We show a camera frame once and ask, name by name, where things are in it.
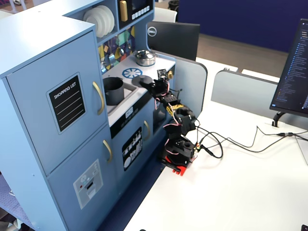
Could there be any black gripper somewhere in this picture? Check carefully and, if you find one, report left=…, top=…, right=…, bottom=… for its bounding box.
left=140, top=78, right=171, bottom=97

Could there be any silver toy kettle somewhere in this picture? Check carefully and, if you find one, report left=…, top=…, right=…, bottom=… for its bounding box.
left=133, top=49, right=157, bottom=67

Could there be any gray toy pot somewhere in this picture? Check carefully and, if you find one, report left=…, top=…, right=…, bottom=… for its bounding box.
left=103, top=77, right=125, bottom=106

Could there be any gray rounded desk divider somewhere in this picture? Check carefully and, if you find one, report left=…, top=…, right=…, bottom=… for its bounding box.
left=154, top=50, right=208, bottom=119

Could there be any black Dell monitor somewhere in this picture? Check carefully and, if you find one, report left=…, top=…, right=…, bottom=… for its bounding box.
left=146, top=21, right=201, bottom=62

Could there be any white office chair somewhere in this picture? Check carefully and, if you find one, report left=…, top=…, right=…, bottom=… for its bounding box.
left=153, top=7, right=178, bottom=24

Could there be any white toy plate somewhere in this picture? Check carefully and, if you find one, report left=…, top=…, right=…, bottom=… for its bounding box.
left=90, top=6, right=109, bottom=39
left=102, top=4, right=116, bottom=34
left=83, top=8, right=100, bottom=29

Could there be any black toy microwave door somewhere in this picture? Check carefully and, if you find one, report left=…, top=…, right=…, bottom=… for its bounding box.
left=118, top=0, right=154, bottom=29

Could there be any black shopping list board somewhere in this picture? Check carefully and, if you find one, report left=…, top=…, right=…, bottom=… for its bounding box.
left=46, top=72, right=87, bottom=135

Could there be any red table clamp base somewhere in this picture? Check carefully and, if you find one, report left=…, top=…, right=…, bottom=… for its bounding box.
left=160, top=154, right=198, bottom=178

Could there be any gray low desk divider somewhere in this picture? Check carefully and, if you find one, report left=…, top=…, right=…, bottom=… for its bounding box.
left=211, top=69, right=280, bottom=112

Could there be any gray water dispenser sticker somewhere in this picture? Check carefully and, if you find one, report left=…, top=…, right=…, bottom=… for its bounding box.
left=73, top=158, right=104, bottom=210

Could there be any blue toy kitchen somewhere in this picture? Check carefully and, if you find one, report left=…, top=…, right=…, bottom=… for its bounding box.
left=0, top=0, right=178, bottom=231

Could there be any black monitor stand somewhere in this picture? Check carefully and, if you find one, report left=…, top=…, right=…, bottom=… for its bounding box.
left=272, top=111, right=287, bottom=127

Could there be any lit computer monitor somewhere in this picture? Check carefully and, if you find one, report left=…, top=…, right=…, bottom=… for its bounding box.
left=269, top=18, right=308, bottom=118

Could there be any gray laptop edge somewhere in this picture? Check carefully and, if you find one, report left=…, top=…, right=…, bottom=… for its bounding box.
left=295, top=137, right=308, bottom=167

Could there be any gold fridge door handle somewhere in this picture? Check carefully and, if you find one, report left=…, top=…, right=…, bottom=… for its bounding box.
left=92, top=81, right=105, bottom=116

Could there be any gold freezer door handle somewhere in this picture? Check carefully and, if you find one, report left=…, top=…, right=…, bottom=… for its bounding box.
left=103, top=140, right=114, bottom=163

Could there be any gold microwave handle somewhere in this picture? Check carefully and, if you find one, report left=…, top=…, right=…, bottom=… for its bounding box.
left=119, top=0, right=129, bottom=22

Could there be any looped black cable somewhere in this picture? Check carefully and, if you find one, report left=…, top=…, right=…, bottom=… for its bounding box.
left=196, top=131, right=224, bottom=159

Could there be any long black power cable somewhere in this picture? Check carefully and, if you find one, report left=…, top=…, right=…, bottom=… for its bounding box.
left=194, top=125, right=308, bottom=154

